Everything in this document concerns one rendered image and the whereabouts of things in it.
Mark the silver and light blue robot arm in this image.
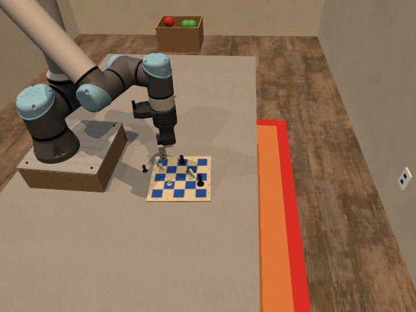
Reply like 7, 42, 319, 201
0, 0, 174, 164

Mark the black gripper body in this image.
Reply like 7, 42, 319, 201
132, 94, 177, 146

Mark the blue and cream chessboard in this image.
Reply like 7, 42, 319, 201
146, 156, 211, 202

